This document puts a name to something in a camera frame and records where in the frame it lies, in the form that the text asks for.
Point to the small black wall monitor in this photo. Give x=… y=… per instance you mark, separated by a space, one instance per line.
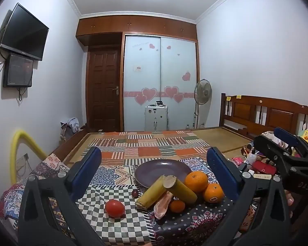
x=18 y=70

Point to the white metal appliance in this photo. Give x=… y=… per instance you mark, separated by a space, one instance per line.
x=156 y=117

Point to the white plush toy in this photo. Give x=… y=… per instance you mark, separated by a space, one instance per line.
x=268 y=134

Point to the long yellow sugarcane piece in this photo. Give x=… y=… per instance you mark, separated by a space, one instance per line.
x=150 y=196

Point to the standing fan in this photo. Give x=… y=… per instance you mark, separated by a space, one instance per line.
x=202 y=91

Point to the red tomato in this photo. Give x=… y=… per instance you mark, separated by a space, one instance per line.
x=114 y=208

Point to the dark red grape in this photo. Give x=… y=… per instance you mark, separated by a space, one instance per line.
x=135 y=193

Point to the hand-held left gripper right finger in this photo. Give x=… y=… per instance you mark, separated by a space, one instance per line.
x=220 y=174

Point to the purple ceramic plate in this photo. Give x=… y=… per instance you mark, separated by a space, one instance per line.
x=156 y=171

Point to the yellow foam tube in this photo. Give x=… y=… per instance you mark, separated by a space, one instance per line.
x=15 y=143

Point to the large orange with sticker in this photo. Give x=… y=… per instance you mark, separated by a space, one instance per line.
x=213 y=192

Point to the pink packet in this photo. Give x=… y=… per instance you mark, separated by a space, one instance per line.
x=238 y=161

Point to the wall-mounted black television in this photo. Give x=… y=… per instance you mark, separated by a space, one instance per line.
x=23 y=33

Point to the brown wooden door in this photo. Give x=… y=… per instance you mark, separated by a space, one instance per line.
x=102 y=87

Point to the pink heart stickers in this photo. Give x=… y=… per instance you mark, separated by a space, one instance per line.
x=148 y=93

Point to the heap of clothes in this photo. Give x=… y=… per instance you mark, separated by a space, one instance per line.
x=70 y=126

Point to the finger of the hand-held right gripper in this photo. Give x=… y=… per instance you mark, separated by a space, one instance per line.
x=269 y=148
x=285 y=135

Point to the patchwork printed blanket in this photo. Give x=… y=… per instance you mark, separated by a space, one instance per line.
x=143 y=148

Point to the person's right hand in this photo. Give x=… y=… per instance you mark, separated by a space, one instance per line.
x=289 y=198

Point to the pomelo segment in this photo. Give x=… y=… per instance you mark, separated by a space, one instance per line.
x=160 y=207

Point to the small mandarin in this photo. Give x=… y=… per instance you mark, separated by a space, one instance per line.
x=177 y=206

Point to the white wall socket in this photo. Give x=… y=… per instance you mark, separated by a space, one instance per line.
x=21 y=161

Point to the short yellow sugarcane piece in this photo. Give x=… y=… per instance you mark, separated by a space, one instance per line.
x=182 y=191

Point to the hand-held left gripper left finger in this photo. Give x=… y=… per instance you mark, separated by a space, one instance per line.
x=86 y=174

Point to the white plastic bottle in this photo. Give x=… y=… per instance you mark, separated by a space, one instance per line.
x=251 y=158

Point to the bamboo bed mat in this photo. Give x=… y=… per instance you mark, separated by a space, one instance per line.
x=220 y=138

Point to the wooden wardrobe with glass doors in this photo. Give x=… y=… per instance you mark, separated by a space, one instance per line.
x=143 y=82

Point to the red case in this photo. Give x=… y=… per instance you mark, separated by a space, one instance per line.
x=264 y=167

